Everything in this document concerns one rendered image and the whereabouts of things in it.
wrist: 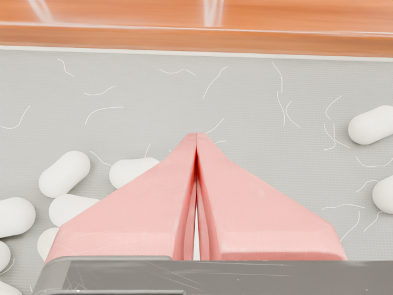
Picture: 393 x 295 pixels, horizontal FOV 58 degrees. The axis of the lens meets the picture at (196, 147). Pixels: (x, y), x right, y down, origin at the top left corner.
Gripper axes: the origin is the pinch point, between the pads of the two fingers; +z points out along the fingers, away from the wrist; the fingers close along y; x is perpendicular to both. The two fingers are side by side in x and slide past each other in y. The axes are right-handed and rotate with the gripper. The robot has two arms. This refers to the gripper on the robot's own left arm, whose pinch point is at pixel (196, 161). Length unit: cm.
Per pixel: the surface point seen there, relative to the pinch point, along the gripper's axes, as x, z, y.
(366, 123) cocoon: 4.0, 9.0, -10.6
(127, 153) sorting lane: 6.4, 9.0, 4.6
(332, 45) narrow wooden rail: 0.9, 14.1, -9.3
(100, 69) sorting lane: 2.6, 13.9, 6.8
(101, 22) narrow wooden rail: -0.6, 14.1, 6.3
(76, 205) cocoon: 7.0, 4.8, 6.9
